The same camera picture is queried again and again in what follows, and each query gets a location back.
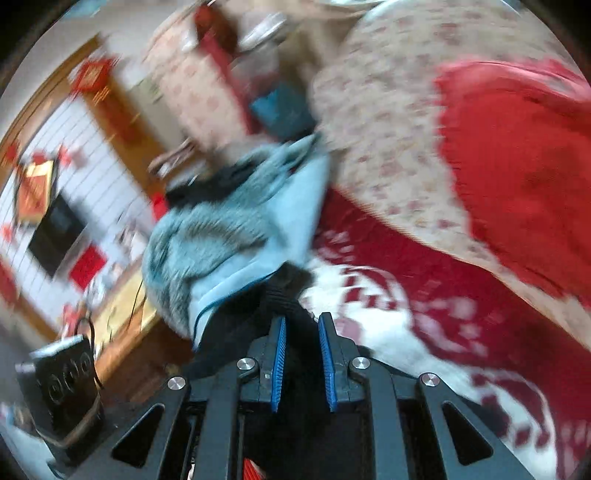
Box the red heart-shaped ruffled pillow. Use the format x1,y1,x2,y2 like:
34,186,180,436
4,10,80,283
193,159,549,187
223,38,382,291
434,58,591,301

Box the beige plush cloth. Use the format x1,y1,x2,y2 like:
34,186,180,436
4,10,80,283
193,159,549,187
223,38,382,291
291,0,375,51

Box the red paper sheet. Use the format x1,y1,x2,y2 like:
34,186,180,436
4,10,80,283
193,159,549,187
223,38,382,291
68,244,108,289

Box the red and white patterned blanket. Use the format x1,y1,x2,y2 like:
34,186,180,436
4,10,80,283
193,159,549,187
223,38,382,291
295,187,591,480

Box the gold and red diamond decoration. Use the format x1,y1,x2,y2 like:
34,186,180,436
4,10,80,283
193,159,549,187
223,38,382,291
13,154,60,228

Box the clear plastic bag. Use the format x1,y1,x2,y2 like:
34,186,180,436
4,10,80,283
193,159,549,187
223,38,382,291
231,11,298,86

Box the black cloth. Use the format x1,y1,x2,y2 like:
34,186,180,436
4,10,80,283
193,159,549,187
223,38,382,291
165,159,262,206

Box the black pants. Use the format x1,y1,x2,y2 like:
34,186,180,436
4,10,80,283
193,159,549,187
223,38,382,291
189,262,315,377

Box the black television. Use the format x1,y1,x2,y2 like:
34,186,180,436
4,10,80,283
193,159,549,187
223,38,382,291
27,194,88,278

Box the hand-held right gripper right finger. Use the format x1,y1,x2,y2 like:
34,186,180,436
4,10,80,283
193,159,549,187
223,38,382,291
318,312,536,480

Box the red cloth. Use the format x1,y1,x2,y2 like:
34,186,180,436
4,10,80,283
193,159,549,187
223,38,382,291
194,4,254,132

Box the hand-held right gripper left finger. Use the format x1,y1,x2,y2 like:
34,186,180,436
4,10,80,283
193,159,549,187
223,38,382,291
69,316,288,480

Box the wooden cabinet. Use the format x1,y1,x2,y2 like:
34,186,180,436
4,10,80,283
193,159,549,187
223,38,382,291
90,263,197,402

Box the red knot wall decoration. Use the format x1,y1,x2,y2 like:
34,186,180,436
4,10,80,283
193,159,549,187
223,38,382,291
68,56,118,106

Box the teal bag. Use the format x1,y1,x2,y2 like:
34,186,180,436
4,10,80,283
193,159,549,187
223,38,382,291
249,88,319,141

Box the black speaker box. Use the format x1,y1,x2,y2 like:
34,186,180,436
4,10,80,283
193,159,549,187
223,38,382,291
16,336,108,464

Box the floral quilt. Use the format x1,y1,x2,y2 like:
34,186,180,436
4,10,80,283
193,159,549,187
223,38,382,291
308,0,591,335

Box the light blue fleece garment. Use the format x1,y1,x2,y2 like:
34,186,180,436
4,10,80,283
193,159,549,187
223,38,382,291
141,133,333,352

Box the floral pillow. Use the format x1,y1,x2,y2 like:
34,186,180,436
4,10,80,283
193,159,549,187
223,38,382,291
142,9,252,155

